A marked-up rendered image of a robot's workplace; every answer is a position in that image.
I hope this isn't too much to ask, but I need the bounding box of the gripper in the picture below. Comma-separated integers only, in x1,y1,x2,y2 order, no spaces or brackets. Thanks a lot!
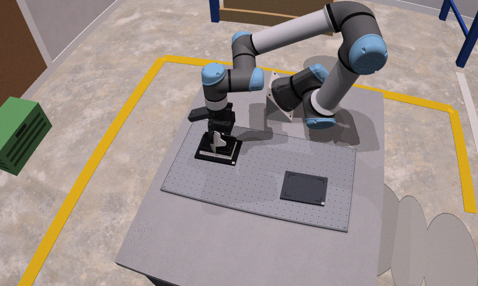
207,102,235,154

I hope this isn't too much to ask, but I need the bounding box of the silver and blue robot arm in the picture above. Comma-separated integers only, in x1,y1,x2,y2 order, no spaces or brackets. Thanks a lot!
188,1,388,130

